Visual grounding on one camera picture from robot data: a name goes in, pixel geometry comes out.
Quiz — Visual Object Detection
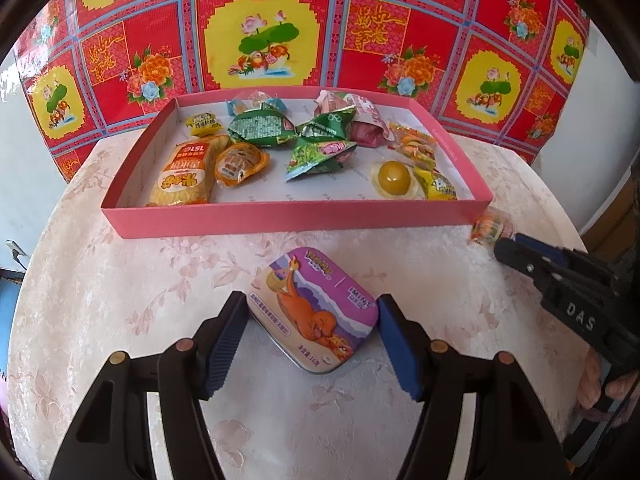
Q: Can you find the burger gummy packet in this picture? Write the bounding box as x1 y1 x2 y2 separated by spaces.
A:
388 122 437 170

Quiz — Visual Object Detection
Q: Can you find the person right hand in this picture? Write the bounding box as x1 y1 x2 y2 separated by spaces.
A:
577 348 639 428

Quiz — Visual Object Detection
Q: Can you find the pink shallow cardboard box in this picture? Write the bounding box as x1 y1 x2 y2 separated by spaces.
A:
101 90 492 238

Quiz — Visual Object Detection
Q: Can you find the purple candy tin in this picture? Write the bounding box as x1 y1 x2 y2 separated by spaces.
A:
246 247 378 374

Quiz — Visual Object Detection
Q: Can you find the green triangular snack packet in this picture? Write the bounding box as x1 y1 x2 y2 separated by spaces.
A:
285 107 357 182

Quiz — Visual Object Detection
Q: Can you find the green foil snack packet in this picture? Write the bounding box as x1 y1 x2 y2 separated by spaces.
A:
228 104 296 148

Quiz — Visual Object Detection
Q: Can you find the white wall socket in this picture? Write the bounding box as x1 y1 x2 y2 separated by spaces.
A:
6 240 29 271

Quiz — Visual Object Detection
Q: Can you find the orange rice cracker packet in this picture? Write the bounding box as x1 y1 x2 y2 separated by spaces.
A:
148 134 231 207

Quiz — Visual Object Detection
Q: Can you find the orange jelly cup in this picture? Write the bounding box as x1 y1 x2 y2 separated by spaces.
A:
214 142 270 186

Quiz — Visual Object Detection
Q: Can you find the pink jelly drink pouch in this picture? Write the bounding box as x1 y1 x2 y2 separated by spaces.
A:
314 90 395 148

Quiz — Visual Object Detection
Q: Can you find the red floral wall poster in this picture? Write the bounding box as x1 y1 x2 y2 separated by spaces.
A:
13 0 589 179

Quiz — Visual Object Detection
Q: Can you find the yellow jelly cup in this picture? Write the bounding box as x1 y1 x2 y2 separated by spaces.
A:
370 160 421 200

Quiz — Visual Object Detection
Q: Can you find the clear colourful skewer candy packet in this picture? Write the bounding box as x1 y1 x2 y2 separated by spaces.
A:
470 207 515 246

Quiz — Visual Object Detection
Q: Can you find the blue pink foam mat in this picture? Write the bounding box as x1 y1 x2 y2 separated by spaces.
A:
0 270 24 414

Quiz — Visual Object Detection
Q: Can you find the clear blue-edged candy packet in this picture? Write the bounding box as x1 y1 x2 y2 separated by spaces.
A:
227 89 288 117

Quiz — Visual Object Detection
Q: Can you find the yellow soft candy packet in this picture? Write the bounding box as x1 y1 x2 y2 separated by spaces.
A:
413 166 458 202

